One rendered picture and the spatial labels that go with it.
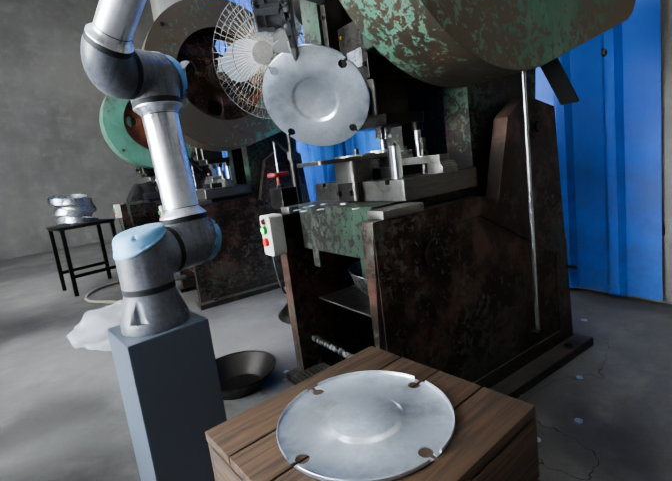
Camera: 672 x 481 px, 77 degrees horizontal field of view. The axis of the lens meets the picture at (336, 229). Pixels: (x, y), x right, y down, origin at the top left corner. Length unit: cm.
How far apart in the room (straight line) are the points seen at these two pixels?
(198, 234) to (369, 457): 67
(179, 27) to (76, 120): 530
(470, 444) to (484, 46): 75
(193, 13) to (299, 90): 153
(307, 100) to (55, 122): 672
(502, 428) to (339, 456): 25
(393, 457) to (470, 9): 82
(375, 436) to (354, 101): 80
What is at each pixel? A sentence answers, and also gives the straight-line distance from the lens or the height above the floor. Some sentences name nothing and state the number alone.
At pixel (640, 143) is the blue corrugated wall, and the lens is 217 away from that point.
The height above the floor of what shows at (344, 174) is 73.
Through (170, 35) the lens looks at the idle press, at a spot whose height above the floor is 153.
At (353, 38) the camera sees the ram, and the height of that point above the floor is 112.
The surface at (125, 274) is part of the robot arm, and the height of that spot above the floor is 59.
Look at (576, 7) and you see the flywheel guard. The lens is 134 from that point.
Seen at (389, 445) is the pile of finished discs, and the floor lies 35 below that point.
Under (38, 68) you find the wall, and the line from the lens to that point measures 787.
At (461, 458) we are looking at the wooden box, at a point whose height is 35.
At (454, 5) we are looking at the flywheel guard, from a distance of 95.
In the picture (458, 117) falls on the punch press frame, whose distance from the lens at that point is 140.
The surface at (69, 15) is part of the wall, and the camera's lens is 812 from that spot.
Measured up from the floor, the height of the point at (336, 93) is 95.
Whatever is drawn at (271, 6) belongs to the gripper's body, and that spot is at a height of 112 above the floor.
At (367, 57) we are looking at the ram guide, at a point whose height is 104.
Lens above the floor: 77
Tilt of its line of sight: 9 degrees down
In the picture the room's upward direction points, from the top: 7 degrees counter-clockwise
